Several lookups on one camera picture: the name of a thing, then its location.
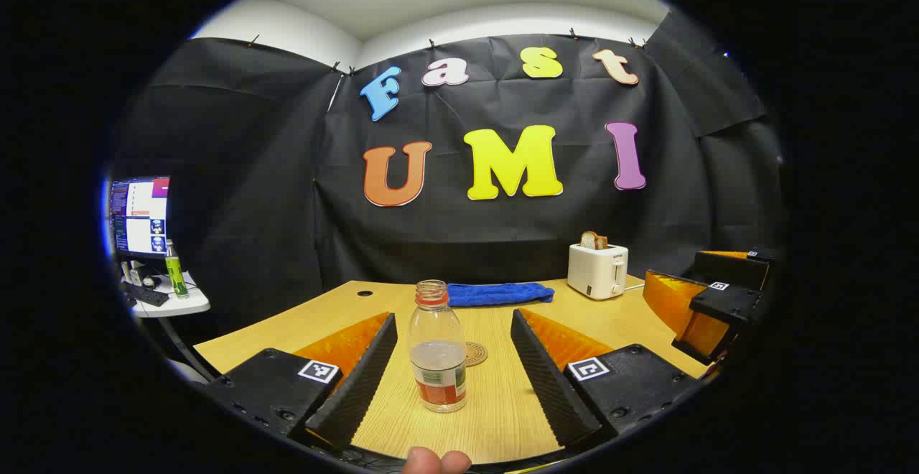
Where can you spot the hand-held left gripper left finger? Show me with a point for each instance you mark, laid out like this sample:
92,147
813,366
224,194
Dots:
359,388

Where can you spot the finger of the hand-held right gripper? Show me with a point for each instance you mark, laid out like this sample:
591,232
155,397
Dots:
732,267
725,305

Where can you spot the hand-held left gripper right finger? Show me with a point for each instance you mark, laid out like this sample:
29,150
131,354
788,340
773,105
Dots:
549,388

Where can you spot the clear plastic water bottle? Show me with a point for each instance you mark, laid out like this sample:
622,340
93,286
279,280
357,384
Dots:
438,380

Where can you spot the round wooden coaster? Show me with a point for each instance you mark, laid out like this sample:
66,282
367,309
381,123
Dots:
477,354

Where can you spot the green bottle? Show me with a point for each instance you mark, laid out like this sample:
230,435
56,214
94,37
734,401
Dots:
176,276

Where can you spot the blue towel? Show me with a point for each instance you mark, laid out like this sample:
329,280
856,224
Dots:
499,294

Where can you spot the white toaster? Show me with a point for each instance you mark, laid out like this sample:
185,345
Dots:
596,269

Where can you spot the bread slice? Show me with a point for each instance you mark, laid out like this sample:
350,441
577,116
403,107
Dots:
592,240

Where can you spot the white side table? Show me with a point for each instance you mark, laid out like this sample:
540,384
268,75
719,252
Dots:
194,303

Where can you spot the black backdrop cloth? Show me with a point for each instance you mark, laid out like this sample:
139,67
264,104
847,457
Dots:
287,208

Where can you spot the black keyboard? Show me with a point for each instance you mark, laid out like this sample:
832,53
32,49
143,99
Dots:
146,294

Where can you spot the computer monitor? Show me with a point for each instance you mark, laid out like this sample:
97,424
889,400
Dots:
140,215

